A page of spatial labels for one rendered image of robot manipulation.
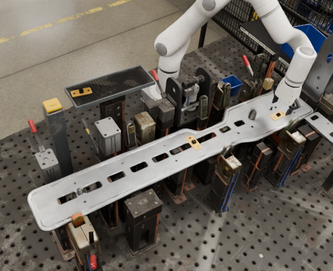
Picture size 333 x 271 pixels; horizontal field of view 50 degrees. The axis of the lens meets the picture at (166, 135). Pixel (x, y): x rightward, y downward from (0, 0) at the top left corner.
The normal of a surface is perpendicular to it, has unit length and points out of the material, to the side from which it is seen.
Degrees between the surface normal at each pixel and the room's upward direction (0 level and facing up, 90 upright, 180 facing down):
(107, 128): 0
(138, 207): 0
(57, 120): 90
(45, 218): 0
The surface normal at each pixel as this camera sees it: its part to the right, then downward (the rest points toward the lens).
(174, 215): 0.08, -0.67
